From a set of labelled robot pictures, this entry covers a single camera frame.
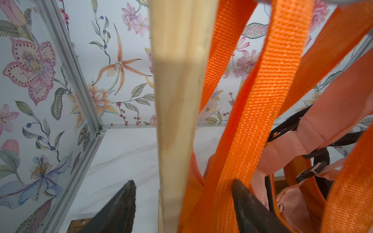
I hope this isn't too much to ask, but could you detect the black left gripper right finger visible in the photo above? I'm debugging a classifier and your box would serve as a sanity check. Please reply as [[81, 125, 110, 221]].
[[232, 179, 290, 233]]

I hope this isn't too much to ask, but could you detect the wooden hanging rack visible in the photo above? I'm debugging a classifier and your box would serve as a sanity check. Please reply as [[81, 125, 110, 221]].
[[149, 1, 219, 233]]

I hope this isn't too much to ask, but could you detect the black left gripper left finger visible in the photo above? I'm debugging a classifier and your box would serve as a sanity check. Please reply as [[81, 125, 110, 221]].
[[80, 180, 136, 233]]

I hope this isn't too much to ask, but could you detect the aluminium corner post left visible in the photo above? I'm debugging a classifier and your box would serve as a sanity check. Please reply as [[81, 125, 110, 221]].
[[37, 1, 103, 233]]

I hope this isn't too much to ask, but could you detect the pink waist bag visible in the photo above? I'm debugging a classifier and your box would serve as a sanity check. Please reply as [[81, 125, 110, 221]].
[[257, 51, 373, 233]]

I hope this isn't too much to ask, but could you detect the orange waist bag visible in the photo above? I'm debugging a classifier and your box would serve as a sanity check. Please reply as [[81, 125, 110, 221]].
[[177, 1, 373, 233]]

